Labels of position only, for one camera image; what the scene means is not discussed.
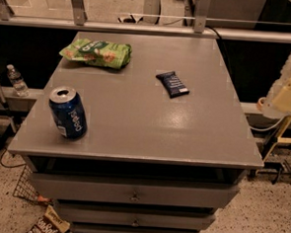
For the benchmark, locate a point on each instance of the dark blue rxbar wrapper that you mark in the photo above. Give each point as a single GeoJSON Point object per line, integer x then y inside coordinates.
{"type": "Point", "coordinates": [173, 84]}

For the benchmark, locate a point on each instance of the blue pepsi can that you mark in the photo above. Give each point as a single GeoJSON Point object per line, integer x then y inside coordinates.
{"type": "Point", "coordinates": [68, 112]}

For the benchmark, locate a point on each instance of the grey drawer cabinet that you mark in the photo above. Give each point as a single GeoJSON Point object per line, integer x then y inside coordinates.
{"type": "Point", "coordinates": [136, 131]}

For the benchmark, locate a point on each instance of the green chip bag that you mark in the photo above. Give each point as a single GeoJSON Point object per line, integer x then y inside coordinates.
{"type": "Point", "coordinates": [98, 53]}

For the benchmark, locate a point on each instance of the top grey drawer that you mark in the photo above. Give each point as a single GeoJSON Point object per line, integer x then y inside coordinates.
{"type": "Point", "coordinates": [169, 193]}

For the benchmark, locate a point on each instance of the roll of tape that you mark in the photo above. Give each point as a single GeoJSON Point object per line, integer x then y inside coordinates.
{"type": "Point", "coordinates": [260, 103]}

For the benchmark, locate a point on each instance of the middle grey drawer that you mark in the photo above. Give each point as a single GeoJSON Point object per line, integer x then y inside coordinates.
{"type": "Point", "coordinates": [137, 217]}

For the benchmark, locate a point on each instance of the clear plastic water bottle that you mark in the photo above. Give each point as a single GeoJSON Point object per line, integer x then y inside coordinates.
{"type": "Point", "coordinates": [17, 81]}

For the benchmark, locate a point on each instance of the yellow metal stand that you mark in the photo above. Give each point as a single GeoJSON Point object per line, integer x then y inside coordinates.
{"type": "Point", "coordinates": [277, 137]}

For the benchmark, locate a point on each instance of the brown snack bag on floor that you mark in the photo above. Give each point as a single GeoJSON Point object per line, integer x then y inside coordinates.
{"type": "Point", "coordinates": [50, 222]}

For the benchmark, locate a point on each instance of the wire basket on floor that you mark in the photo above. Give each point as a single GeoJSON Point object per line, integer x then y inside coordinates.
{"type": "Point", "coordinates": [26, 191]}

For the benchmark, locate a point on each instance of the metal railing frame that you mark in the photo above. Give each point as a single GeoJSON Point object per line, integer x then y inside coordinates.
{"type": "Point", "coordinates": [261, 20]}

